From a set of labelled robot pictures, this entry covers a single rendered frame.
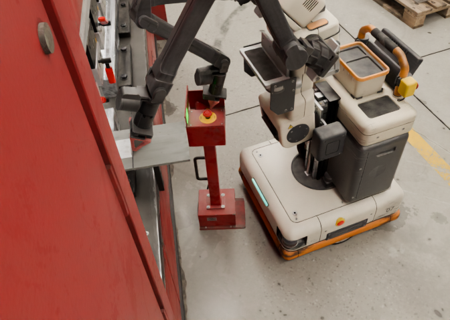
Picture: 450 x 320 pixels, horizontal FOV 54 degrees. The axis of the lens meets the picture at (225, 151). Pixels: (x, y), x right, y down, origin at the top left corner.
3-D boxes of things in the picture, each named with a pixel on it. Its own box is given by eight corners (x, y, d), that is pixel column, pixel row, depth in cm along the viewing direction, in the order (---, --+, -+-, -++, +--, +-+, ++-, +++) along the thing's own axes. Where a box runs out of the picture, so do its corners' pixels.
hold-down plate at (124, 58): (132, 90, 185) (131, 84, 183) (120, 92, 185) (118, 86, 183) (131, 49, 206) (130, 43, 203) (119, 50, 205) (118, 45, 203)
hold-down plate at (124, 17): (130, 37, 212) (129, 31, 210) (119, 38, 212) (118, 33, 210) (130, 5, 232) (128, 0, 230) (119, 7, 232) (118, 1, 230)
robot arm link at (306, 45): (317, 51, 137) (310, 41, 141) (295, 40, 131) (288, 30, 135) (299, 73, 142) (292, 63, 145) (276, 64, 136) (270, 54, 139)
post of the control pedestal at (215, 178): (220, 205, 236) (213, 134, 196) (210, 205, 236) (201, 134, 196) (220, 197, 240) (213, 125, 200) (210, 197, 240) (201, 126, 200)
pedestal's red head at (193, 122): (226, 145, 191) (223, 114, 178) (189, 146, 191) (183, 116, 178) (225, 114, 204) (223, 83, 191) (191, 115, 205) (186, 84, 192)
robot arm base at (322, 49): (339, 57, 139) (321, 37, 147) (323, 49, 134) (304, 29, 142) (322, 78, 143) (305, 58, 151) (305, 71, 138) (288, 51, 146)
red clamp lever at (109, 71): (117, 84, 144) (110, 59, 137) (104, 86, 144) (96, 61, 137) (117, 80, 145) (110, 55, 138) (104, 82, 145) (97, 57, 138)
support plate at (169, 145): (190, 161, 142) (189, 158, 141) (107, 174, 140) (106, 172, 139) (185, 122, 154) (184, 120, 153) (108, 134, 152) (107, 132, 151)
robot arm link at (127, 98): (168, 90, 127) (161, 72, 132) (129, 86, 121) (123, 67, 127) (156, 121, 134) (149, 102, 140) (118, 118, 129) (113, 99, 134)
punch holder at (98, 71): (103, 89, 139) (88, 44, 127) (76, 93, 139) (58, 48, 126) (104, 61, 149) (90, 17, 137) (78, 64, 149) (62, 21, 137)
